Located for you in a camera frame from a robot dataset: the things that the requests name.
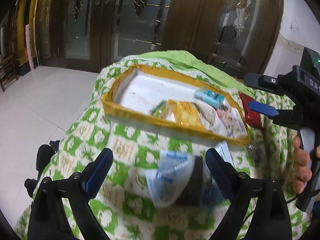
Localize yellow-dotted tissue pack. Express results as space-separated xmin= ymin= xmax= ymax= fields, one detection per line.
xmin=216 ymin=107 xmax=247 ymax=139

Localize silver white foil sachet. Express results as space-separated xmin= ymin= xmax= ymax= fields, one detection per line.
xmin=214 ymin=141 xmax=234 ymax=167

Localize black item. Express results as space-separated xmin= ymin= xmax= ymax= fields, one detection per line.
xmin=175 ymin=156 xmax=203 ymax=206

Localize teal tissue pack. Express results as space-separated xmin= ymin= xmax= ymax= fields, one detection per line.
xmin=194 ymin=89 xmax=225 ymax=108

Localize white tissue pack red label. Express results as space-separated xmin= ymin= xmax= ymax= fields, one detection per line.
xmin=194 ymin=99 xmax=227 ymax=137

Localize blue white foil sachet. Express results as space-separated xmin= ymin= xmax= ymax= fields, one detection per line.
xmin=146 ymin=151 xmax=195 ymax=207

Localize yellow cheese cracker pack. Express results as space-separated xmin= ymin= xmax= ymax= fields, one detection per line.
xmin=168 ymin=100 xmax=205 ymax=131

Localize small bag yellow green sticks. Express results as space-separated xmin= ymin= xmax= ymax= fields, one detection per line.
xmin=149 ymin=100 xmax=169 ymax=118

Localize right hand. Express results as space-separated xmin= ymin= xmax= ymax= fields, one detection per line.
xmin=293 ymin=136 xmax=312 ymax=194

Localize red wrapped packet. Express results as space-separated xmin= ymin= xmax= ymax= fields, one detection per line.
xmin=239 ymin=92 xmax=262 ymax=128

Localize green patterned quilt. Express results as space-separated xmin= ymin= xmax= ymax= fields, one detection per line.
xmin=41 ymin=50 xmax=297 ymax=239

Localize black chair part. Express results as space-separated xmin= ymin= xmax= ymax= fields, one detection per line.
xmin=24 ymin=140 xmax=60 ymax=198

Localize white foam tray gold tape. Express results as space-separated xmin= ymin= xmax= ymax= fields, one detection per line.
xmin=102 ymin=64 xmax=250 ymax=147

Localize wooden chair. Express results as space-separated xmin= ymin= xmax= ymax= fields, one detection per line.
xmin=0 ymin=55 xmax=18 ymax=92

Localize wooden glass door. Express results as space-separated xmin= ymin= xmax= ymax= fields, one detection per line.
xmin=7 ymin=0 xmax=284 ymax=78

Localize black cable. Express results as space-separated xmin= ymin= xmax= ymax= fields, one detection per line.
xmin=240 ymin=194 xmax=301 ymax=228

